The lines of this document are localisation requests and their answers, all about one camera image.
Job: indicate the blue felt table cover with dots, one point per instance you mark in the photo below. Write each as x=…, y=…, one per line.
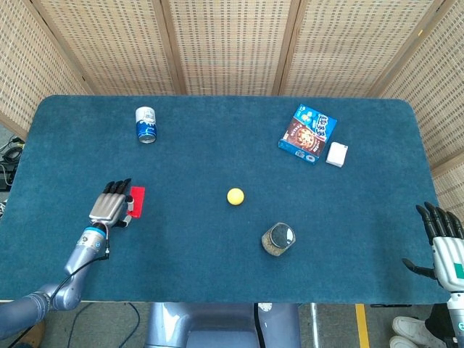
x=203, y=261

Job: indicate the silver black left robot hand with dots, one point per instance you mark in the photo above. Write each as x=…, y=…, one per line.
x=107, y=208

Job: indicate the white shoe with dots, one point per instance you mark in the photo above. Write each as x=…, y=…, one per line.
x=400, y=342
x=413, y=326

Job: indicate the metal table leg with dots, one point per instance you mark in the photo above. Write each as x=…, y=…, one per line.
x=314, y=326

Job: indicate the red rectangular block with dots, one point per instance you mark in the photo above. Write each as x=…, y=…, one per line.
x=139, y=203

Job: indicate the grey robot torso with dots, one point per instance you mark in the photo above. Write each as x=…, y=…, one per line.
x=203, y=322

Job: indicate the white tissue pack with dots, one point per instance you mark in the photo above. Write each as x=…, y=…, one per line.
x=336, y=154

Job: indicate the black trouser leg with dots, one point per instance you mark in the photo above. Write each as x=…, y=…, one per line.
x=436, y=320

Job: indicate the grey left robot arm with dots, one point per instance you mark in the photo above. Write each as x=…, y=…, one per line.
x=81, y=250

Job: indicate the yellow ball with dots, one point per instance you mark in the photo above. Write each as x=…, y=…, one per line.
x=235, y=196

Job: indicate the black power strip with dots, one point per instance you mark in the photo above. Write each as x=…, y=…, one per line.
x=5, y=177

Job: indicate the glass jar with black lid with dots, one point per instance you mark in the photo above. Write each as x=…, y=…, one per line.
x=278, y=239

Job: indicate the woven screen panel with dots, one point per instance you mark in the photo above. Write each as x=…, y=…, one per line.
x=116, y=47
x=25, y=65
x=230, y=47
x=435, y=90
x=351, y=47

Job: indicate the blue and silver drink can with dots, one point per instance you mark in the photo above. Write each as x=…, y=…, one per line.
x=146, y=123

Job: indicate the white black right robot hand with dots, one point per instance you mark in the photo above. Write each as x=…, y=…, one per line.
x=447, y=253

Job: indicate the blue cookie box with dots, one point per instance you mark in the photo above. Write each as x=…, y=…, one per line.
x=306, y=136

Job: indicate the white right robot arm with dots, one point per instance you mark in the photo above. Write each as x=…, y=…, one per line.
x=457, y=315

